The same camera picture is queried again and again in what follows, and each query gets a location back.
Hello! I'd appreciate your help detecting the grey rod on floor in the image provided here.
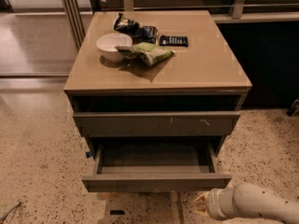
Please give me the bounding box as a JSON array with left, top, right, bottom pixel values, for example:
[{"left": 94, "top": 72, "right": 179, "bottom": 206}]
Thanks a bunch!
[{"left": 0, "top": 201, "right": 21, "bottom": 224}]

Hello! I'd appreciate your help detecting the grey drawer cabinet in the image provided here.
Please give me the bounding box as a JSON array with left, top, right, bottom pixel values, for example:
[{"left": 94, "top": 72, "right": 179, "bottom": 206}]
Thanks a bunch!
[{"left": 64, "top": 10, "right": 253, "bottom": 194}]

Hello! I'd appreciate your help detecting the white bowl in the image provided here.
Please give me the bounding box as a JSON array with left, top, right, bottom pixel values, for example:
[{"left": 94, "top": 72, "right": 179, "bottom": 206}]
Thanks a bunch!
[{"left": 96, "top": 33, "right": 133, "bottom": 63}]

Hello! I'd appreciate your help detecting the blue tape piece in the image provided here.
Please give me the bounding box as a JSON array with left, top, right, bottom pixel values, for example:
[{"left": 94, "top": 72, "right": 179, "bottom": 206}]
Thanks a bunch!
[{"left": 86, "top": 151, "right": 93, "bottom": 158}]

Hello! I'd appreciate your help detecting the black crumpled snack bag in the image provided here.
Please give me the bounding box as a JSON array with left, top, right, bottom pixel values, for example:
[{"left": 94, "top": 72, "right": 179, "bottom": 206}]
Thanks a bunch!
[{"left": 113, "top": 13, "right": 158, "bottom": 44}]

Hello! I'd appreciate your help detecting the grey top drawer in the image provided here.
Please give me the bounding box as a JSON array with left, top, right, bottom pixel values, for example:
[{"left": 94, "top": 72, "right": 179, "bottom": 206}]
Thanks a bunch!
[{"left": 73, "top": 111, "right": 240, "bottom": 137}]

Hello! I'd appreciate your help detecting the green snack bag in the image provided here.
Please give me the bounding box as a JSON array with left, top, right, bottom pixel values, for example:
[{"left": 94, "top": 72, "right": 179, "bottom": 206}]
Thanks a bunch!
[{"left": 115, "top": 42, "right": 175, "bottom": 67}]

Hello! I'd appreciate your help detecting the metal sliding door frame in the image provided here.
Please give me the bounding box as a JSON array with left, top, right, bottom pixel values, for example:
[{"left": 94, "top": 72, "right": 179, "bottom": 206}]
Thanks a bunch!
[{"left": 62, "top": 0, "right": 87, "bottom": 50}]

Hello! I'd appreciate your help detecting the grey drawer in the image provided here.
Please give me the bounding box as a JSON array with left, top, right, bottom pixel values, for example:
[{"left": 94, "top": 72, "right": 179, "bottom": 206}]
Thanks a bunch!
[
  {"left": 82, "top": 142, "right": 232, "bottom": 193},
  {"left": 73, "top": 111, "right": 240, "bottom": 137}
]

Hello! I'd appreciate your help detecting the small black snack packet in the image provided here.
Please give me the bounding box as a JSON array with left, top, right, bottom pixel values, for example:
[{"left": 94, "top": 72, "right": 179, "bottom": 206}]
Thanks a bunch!
[{"left": 159, "top": 35, "right": 189, "bottom": 47}]

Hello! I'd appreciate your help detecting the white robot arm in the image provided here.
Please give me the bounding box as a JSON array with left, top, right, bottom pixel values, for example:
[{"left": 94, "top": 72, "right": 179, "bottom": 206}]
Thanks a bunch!
[{"left": 194, "top": 183, "right": 299, "bottom": 224}]

